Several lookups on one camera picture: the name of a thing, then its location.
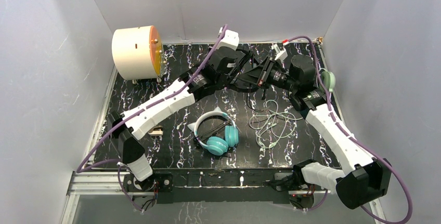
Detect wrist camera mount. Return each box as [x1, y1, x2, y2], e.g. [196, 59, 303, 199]
[271, 40, 289, 63]
[216, 30, 239, 50]

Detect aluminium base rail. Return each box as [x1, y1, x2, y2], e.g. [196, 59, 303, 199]
[61, 169, 374, 223]

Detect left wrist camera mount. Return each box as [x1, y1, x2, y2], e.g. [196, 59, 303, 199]
[216, 30, 239, 50]

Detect green headphone cable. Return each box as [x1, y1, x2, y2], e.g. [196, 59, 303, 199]
[249, 99, 304, 150]

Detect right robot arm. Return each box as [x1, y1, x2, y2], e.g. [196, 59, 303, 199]
[238, 55, 391, 209]

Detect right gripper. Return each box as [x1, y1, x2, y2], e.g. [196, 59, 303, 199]
[237, 57, 297, 93]

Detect green headphones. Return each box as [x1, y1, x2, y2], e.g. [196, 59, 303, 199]
[320, 69, 336, 93]

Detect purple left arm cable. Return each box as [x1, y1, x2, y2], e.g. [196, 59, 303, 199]
[75, 24, 229, 213]

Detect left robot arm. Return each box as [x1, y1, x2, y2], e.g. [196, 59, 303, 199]
[107, 47, 254, 191]

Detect black headphones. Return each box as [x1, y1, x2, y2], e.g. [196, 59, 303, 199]
[230, 45, 273, 95]

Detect small tan white clip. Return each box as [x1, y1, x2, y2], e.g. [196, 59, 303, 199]
[148, 126, 163, 137]

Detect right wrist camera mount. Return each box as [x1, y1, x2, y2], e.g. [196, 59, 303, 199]
[271, 40, 289, 63]

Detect teal cat-ear headphones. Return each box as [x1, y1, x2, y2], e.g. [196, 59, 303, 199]
[188, 107, 239, 156]

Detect cream cylindrical drum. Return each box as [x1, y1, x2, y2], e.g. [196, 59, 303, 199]
[111, 25, 164, 82]

